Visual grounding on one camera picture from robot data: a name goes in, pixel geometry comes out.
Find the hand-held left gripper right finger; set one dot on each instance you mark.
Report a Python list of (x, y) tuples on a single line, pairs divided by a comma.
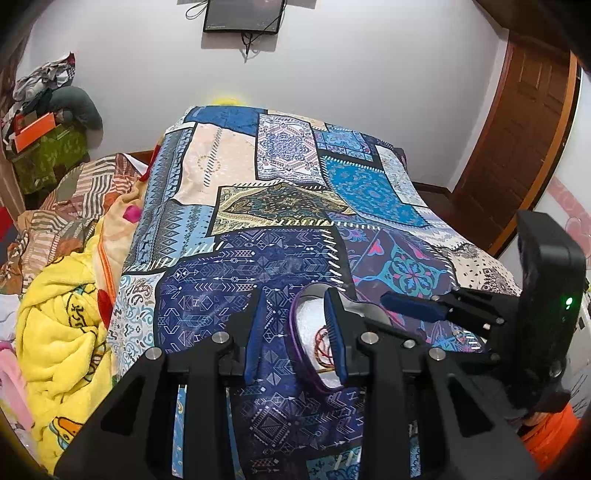
[(336, 337)]

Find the green patterned cloth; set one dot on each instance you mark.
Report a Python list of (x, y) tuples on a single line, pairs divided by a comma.
[(51, 157)]

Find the brown wooden door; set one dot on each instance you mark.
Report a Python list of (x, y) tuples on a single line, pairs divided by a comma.
[(521, 138)]

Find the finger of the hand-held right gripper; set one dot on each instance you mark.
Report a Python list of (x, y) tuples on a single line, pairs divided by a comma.
[(411, 307), (480, 359)]

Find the peach fleece blanket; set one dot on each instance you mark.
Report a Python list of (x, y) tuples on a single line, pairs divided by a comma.
[(115, 240)]

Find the yellow plastic object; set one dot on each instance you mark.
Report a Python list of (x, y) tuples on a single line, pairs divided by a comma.
[(228, 99)]

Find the orange box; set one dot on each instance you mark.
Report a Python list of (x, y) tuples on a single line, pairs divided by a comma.
[(34, 134)]

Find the grey plush pillow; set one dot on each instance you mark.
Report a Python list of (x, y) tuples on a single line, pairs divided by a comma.
[(78, 104)]

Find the blue patchwork blanket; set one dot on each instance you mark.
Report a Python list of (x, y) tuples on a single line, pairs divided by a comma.
[(231, 152)]

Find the beige striped quilt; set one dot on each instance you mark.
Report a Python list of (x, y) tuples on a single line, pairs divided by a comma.
[(83, 194)]

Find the pile of patterned clothes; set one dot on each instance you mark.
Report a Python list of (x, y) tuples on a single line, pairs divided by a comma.
[(41, 78)]

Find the small black monitor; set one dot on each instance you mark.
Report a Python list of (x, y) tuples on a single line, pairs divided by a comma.
[(244, 16)]

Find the pink cloth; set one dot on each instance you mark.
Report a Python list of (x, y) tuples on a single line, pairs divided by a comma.
[(11, 383)]

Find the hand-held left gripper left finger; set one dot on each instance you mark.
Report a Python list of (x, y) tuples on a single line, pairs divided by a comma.
[(256, 337)]

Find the yellow fleece blanket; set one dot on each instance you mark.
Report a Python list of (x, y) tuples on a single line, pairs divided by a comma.
[(60, 323)]

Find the person's orange clothing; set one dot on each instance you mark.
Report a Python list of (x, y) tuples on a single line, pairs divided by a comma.
[(549, 438)]

